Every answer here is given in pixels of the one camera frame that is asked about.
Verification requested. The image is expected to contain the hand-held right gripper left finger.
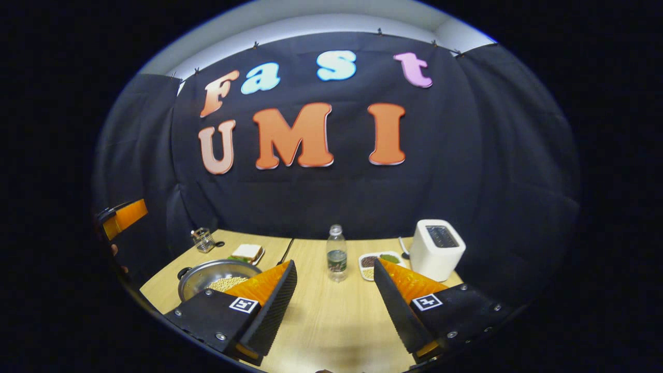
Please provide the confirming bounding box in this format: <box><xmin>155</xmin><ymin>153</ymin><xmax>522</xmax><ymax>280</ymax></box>
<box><xmin>164</xmin><ymin>260</ymin><xmax>299</xmax><ymax>364</ymax></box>

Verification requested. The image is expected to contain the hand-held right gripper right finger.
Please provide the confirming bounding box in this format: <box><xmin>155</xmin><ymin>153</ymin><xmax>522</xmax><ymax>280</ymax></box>
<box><xmin>372</xmin><ymin>258</ymin><xmax>512</xmax><ymax>364</ymax></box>

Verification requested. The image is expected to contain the steel pot with black handle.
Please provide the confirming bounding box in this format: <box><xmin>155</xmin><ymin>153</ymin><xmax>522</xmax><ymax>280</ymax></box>
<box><xmin>177</xmin><ymin>259</ymin><xmax>263</xmax><ymax>303</ymax></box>

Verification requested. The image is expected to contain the pile of yellow soybeans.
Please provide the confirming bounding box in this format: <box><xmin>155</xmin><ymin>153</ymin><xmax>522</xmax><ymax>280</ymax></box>
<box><xmin>207</xmin><ymin>276</ymin><xmax>250</xmax><ymax>293</ymax></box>

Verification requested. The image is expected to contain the small white plate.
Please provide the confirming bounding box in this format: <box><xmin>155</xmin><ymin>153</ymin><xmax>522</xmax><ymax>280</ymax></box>
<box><xmin>228</xmin><ymin>248</ymin><xmax>266</xmax><ymax>266</ymax></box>

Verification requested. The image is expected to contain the white divided dish with beans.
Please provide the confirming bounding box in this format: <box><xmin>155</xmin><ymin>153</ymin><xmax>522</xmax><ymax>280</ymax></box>
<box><xmin>358</xmin><ymin>251</ymin><xmax>402</xmax><ymax>282</ymax></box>

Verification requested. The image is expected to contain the sandwich with lettuce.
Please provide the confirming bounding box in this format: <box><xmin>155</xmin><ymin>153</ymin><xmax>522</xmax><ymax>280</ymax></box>
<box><xmin>227</xmin><ymin>243</ymin><xmax>264</xmax><ymax>264</ymax></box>

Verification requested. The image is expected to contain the white toaster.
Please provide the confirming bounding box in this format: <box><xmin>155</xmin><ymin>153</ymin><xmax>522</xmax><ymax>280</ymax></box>
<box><xmin>409</xmin><ymin>219</ymin><xmax>467</xmax><ymax>283</ymax></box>

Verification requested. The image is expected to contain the clear plastic water bottle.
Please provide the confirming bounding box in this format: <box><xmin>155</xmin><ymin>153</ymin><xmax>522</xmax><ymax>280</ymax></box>
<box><xmin>326</xmin><ymin>224</ymin><xmax>349</xmax><ymax>283</ymax></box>

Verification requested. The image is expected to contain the black power cable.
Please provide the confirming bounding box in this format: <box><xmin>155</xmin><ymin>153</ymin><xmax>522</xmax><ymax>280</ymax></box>
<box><xmin>277</xmin><ymin>238</ymin><xmax>295</xmax><ymax>266</ymax></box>

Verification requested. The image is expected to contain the metal wire rack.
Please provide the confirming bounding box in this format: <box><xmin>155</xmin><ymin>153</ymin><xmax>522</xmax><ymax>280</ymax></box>
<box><xmin>190</xmin><ymin>226</ymin><xmax>225</xmax><ymax>254</ymax></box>

